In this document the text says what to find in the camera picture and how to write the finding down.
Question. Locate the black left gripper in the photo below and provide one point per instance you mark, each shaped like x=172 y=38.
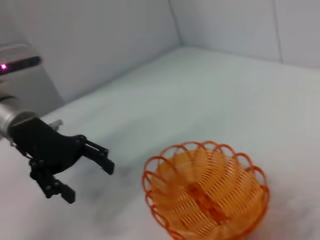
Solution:
x=47 y=147

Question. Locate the orange woven plastic basket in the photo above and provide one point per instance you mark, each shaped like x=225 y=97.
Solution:
x=200 y=195

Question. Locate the grey robot torso column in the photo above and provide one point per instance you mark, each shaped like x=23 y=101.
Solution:
x=37 y=82

